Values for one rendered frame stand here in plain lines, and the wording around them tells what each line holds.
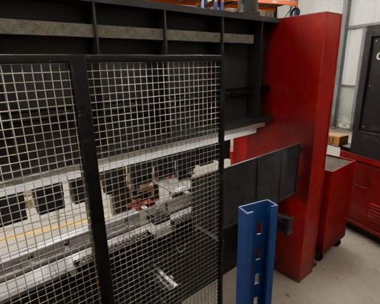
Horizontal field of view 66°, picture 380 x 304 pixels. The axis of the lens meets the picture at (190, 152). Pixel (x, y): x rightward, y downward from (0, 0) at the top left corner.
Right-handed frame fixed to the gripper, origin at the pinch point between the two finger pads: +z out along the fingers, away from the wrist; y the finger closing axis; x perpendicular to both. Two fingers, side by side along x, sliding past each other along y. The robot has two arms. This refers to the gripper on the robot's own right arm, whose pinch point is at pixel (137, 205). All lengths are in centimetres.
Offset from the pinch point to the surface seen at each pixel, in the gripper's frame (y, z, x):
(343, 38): -101, -218, 780
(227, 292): 42, 93, 46
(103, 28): 91, -116, -45
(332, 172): 107, 7, 142
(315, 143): 114, -26, 105
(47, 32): 89, -113, -72
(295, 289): 80, 103, 94
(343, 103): -135, -40, 799
